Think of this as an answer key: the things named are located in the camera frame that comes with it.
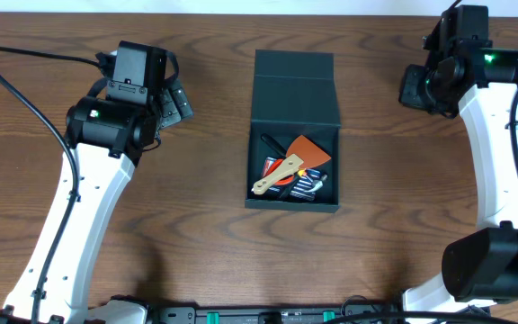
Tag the orange scraper wooden handle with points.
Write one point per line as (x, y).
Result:
(302, 154)

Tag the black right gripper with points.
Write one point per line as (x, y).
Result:
(409, 93)

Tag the small steel claw hammer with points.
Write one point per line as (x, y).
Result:
(318, 184)

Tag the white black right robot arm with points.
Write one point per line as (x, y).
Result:
(465, 76)

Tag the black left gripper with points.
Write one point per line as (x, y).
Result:
(176, 104)

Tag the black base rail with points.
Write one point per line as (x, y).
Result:
(191, 315)

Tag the dark green box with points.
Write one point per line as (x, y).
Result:
(294, 94)

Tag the red black pliers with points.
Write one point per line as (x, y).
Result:
(286, 168)

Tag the blue drill bit case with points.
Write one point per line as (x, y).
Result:
(300, 190)

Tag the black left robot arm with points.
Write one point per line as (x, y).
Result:
(121, 117)

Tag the black yellow screwdriver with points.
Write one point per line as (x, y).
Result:
(280, 150)

